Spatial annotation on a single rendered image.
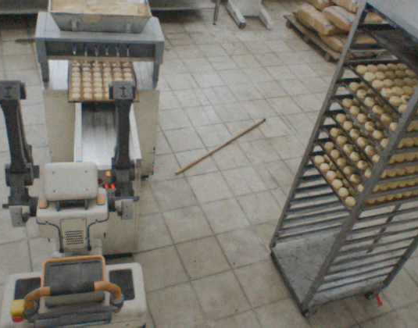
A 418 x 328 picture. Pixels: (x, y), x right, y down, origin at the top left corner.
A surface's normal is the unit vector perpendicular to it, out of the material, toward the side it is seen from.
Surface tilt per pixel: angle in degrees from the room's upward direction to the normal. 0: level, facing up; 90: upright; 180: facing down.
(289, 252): 0
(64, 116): 90
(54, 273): 0
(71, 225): 82
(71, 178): 48
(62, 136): 90
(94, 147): 0
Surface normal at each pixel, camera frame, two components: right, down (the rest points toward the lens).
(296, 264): 0.15, -0.73
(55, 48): 0.22, 0.68
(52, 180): 0.26, 0.00
